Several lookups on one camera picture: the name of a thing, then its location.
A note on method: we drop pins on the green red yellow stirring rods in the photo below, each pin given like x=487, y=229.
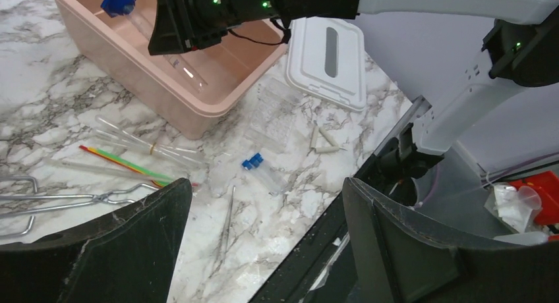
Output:
x=131, y=165

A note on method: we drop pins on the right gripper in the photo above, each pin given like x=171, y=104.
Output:
x=182, y=26

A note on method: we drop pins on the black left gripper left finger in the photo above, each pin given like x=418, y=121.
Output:
x=128, y=255

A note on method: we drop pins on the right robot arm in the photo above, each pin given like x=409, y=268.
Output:
x=242, y=245

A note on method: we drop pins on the two blue capped vials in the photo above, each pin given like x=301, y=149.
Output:
x=262, y=171

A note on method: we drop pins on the white tubing pieces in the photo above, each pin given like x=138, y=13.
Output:
x=322, y=141

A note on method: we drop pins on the bundle of clear pipettes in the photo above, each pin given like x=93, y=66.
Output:
x=112, y=134

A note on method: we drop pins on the metal tweezers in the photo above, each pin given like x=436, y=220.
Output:
x=226, y=228

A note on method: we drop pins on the pink plastic bin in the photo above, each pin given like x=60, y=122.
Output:
x=229, y=69

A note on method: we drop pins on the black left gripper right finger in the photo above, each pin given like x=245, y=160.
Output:
x=404, y=256

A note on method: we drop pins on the clear plastic well plate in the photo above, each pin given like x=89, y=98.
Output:
x=272, y=118

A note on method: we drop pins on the white plastic lid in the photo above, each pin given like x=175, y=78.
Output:
x=326, y=60

